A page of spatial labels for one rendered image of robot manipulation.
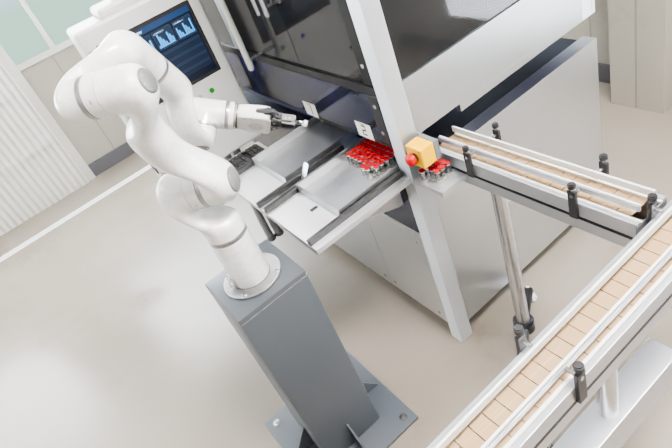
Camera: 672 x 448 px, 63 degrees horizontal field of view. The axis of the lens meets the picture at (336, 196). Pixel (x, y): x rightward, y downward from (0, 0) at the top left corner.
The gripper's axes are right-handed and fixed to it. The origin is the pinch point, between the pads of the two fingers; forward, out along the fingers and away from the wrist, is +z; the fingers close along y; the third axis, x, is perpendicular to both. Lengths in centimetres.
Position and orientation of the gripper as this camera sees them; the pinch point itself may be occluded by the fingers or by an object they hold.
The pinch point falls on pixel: (288, 121)
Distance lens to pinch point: 168.3
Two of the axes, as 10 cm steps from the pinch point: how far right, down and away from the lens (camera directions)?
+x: 0.4, -9.4, 3.3
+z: 9.9, 0.9, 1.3
